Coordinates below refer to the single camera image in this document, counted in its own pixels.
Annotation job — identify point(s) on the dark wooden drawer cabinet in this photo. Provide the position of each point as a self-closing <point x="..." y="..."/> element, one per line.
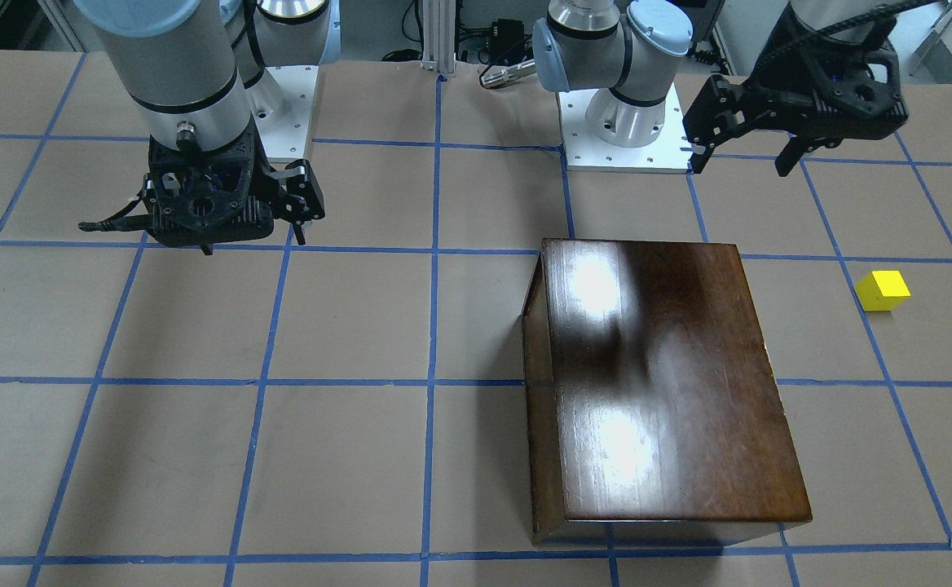
<point x="653" y="414"/>

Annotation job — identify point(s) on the silver metal connector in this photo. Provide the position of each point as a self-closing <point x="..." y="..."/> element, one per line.
<point x="494" y="80"/>

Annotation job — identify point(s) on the aluminium frame post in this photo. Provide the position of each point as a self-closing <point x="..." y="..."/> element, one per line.
<point x="438" y="36"/>

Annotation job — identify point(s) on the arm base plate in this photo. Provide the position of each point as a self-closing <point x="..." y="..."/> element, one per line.
<point x="288" y="114"/>
<point x="602" y="134"/>

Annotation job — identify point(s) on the yellow block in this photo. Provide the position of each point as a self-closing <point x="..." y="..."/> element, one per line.
<point x="882" y="290"/>

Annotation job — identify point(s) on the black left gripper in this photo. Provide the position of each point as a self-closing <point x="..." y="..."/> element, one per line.
<point x="784" y="91"/>

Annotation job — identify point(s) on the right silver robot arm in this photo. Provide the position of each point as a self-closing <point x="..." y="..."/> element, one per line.
<point x="200" y="75"/>

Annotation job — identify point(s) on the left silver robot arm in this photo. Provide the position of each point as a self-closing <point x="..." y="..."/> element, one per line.
<point x="633" y="51"/>

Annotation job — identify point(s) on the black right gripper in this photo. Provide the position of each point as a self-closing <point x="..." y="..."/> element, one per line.
<point x="303" y="192"/>

